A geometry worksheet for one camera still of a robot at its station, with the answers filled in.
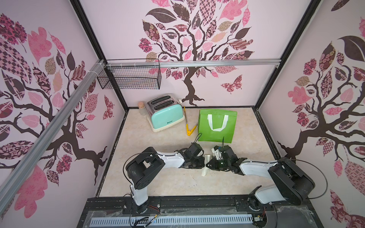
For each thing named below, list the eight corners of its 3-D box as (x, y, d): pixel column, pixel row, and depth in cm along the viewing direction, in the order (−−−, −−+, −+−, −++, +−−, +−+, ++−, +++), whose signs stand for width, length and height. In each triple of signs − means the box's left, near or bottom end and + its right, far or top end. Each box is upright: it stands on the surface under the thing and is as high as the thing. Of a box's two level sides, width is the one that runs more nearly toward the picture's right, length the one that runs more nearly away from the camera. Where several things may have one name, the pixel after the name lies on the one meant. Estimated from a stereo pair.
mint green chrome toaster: (152, 134, 105) (147, 118, 91) (148, 115, 117) (143, 99, 103) (184, 125, 110) (183, 109, 96) (176, 108, 122) (175, 92, 108)
